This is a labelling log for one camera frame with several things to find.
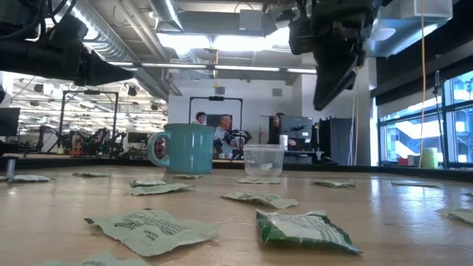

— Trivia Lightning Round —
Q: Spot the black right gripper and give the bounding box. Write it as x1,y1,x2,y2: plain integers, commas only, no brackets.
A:
313,0,372,111

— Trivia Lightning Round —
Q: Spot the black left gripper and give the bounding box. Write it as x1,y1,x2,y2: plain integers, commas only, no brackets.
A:
25,39,135,87

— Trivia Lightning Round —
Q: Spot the black cabinet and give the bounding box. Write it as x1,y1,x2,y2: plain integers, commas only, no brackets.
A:
318,117,354,166

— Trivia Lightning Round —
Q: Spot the black computer monitor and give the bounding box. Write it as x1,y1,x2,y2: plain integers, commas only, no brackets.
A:
0,106,21,137
279,115,314,151

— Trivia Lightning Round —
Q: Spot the person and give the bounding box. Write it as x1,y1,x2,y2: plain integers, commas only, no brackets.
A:
266,112,296,147
191,111,208,126
213,114,237,160

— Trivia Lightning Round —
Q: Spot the black tripod stand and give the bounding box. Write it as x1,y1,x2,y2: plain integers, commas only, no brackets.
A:
432,69,449,169

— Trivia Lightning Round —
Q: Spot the clear plastic container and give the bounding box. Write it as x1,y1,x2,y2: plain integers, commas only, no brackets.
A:
242,143,286,177

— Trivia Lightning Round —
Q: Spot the teal ceramic mug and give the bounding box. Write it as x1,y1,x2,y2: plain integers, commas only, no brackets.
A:
146,123,217,174

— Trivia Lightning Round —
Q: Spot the pale green roll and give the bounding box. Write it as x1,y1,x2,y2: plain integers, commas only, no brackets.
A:
421,147,440,170

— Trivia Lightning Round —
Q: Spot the black background rig frame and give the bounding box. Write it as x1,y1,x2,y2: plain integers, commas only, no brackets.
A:
58,89,120,149
188,95,244,126

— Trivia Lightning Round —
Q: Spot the silver ventilation duct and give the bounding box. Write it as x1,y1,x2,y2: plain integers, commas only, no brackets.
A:
68,0,174,100
149,0,186,33

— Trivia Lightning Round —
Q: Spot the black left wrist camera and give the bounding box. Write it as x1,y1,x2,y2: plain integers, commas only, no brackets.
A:
47,13,90,50

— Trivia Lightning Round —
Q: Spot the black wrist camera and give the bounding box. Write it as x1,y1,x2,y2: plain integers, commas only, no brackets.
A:
47,13,90,50
287,13,316,55

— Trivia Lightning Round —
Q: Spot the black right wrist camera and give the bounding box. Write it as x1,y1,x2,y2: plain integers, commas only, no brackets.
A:
287,13,316,55

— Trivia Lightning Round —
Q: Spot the yellow power cable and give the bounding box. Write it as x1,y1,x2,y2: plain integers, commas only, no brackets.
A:
418,0,426,168

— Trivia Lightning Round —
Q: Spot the glass window wall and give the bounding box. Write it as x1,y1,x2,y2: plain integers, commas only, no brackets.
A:
377,72,473,168

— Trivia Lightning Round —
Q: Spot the black aluminium table frame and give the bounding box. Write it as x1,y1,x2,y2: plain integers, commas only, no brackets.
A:
0,154,473,183

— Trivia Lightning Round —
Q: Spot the silver metal post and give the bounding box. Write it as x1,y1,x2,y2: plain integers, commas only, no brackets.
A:
4,156,18,179

